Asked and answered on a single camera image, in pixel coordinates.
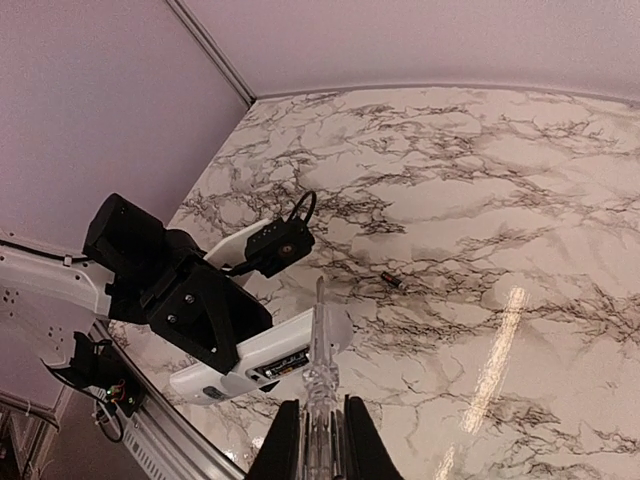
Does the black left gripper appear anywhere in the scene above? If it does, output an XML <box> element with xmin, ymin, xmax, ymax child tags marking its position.
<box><xmin>105</xmin><ymin>229</ymin><xmax>273</xmax><ymax>375</ymax></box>

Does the clear handled screwdriver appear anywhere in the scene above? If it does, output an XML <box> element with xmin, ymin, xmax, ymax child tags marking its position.
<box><xmin>298</xmin><ymin>277</ymin><xmax>344</xmax><ymax>479</ymax></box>

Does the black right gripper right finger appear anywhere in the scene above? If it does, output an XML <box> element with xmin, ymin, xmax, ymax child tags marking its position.
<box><xmin>344</xmin><ymin>396</ymin><xmax>403</xmax><ymax>480</ymax></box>

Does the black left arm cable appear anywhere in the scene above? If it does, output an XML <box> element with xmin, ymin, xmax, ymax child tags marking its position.
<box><xmin>219</xmin><ymin>190</ymin><xmax>319</xmax><ymax>276</ymax></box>

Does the white remote control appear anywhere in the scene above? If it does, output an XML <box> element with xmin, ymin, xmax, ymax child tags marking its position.
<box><xmin>169</xmin><ymin>309</ymin><xmax>313</xmax><ymax>406</ymax></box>

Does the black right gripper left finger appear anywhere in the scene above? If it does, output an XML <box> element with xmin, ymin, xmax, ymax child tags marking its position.
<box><xmin>247</xmin><ymin>400</ymin><xmax>300</xmax><ymax>480</ymax></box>

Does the AAA battery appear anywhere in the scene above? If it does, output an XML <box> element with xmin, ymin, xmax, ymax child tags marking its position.
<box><xmin>380</xmin><ymin>271</ymin><xmax>405</xmax><ymax>290</ymax></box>
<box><xmin>250</xmin><ymin>349</ymin><xmax>309</xmax><ymax>382</ymax></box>

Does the aluminium left corner post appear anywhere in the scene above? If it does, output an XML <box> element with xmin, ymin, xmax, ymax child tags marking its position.
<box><xmin>165</xmin><ymin>0</ymin><xmax>257</xmax><ymax>108</ymax></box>

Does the aluminium front rail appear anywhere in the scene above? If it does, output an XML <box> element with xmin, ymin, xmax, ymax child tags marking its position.
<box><xmin>91</xmin><ymin>321</ymin><xmax>252</xmax><ymax>479</ymax></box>

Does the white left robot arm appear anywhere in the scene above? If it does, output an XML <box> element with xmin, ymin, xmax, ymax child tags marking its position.
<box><xmin>1</xmin><ymin>194</ymin><xmax>272</xmax><ymax>374</ymax></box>

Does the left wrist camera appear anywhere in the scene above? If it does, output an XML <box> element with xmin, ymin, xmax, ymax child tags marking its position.
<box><xmin>244</xmin><ymin>218</ymin><xmax>315</xmax><ymax>278</ymax></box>

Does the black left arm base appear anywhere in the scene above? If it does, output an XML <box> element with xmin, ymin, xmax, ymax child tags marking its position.
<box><xmin>46</xmin><ymin>332</ymin><xmax>147</xmax><ymax>444</ymax></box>

